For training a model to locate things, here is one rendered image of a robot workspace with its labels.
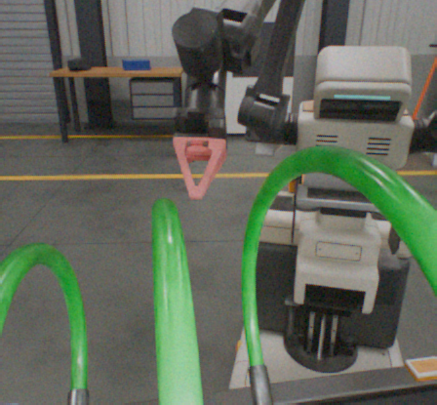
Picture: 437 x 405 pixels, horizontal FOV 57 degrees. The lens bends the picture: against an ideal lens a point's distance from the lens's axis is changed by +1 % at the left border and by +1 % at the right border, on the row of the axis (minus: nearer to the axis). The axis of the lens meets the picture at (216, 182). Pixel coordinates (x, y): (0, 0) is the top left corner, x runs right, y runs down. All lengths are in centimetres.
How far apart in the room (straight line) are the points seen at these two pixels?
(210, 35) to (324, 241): 80
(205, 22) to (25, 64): 643
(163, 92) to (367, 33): 331
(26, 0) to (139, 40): 162
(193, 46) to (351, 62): 58
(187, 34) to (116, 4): 604
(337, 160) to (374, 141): 90
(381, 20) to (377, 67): 595
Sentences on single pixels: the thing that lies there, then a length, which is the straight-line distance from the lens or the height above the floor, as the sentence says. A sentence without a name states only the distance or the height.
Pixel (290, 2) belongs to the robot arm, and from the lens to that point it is 96.
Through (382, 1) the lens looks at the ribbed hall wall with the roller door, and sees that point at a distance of 697.
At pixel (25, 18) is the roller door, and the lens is 684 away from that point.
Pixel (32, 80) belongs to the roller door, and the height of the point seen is 65.
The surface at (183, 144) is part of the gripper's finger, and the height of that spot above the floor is 130.
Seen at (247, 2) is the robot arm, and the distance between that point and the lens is 66.
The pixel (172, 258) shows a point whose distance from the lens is 16.
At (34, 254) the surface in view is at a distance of 25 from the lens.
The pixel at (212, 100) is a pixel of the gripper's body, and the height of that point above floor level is 135.
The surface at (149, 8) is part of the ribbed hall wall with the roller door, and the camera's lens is 647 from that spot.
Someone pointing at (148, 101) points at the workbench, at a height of 54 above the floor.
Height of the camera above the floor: 144
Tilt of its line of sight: 21 degrees down
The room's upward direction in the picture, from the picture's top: straight up
